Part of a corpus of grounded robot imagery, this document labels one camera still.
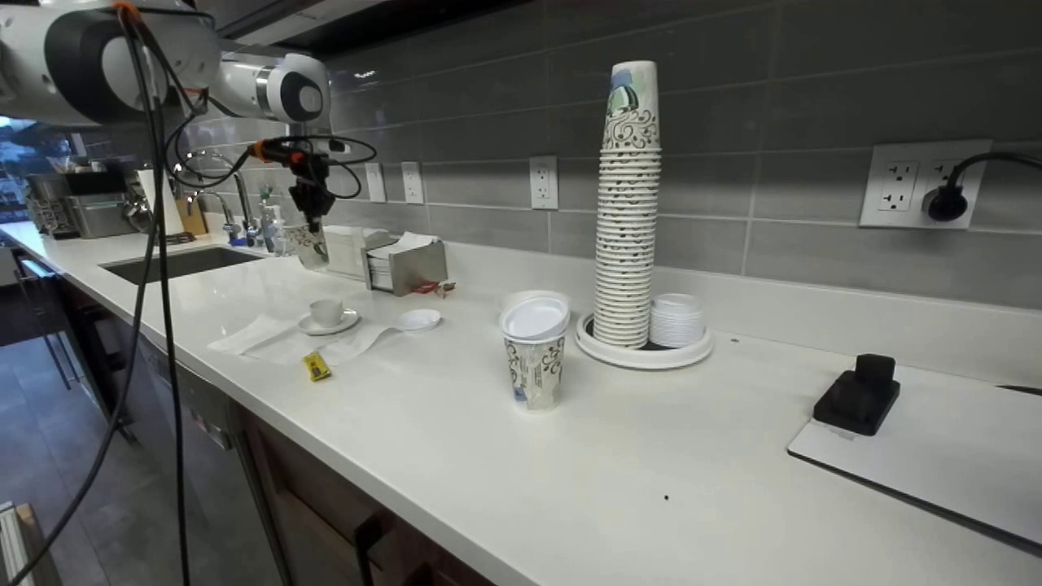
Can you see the small white round lid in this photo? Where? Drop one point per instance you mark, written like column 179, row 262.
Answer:
column 418, row 320

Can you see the soap bottle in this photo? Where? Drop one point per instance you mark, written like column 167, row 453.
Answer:
column 271, row 228

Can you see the white paper napkin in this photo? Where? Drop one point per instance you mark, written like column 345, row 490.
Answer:
column 260, row 335

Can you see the red sachet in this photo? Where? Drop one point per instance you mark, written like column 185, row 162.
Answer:
column 435, row 287

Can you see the tall chrome tap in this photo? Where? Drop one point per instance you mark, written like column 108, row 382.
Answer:
column 242, row 191

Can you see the window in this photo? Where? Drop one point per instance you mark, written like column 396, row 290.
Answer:
column 32, row 163

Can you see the wide white wall socket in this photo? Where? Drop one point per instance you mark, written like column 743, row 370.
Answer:
column 895, row 187

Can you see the cabinet door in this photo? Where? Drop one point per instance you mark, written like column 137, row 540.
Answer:
column 309, row 505

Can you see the steel coffee machine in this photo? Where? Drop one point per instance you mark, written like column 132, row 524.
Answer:
column 94, row 212

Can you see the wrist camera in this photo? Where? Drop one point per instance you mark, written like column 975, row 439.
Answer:
column 281, row 150

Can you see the stack of white lids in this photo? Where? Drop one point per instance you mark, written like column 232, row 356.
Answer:
column 677, row 321

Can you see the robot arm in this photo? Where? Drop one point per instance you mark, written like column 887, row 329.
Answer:
column 81, row 57

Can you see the sink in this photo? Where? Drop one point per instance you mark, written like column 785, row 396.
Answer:
column 179, row 263

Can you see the white saucer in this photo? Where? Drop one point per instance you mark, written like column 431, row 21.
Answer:
column 346, row 323

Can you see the small chrome tap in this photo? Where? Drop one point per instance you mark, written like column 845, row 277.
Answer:
column 221, row 207

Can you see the white plastic cup lid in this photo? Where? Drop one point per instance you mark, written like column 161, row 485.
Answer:
column 535, row 319

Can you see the black block device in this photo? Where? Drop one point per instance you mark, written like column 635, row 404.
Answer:
column 855, row 400

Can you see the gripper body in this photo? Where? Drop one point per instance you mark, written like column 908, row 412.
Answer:
column 312, row 194

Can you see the patterned paper cup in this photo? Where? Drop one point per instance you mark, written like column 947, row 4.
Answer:
column 309, row 248
column 536, row 374

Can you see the white flat board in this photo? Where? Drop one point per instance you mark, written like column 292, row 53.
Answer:
column 961, row 456

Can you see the metal napkin dispenser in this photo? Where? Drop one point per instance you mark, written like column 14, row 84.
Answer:
column 415, row 268

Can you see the small white ceramic cup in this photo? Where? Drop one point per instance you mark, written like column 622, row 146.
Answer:
column 326, row 312

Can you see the wooden knife block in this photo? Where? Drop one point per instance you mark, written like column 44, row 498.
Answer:
column 194, row 218

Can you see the tall stack of paper cups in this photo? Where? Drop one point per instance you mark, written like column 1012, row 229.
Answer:
column 627, row 244

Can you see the yellow sachet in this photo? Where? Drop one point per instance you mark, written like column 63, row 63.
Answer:
column 317, row 366

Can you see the white round tray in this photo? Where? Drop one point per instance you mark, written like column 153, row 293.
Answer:
column 643, row 356

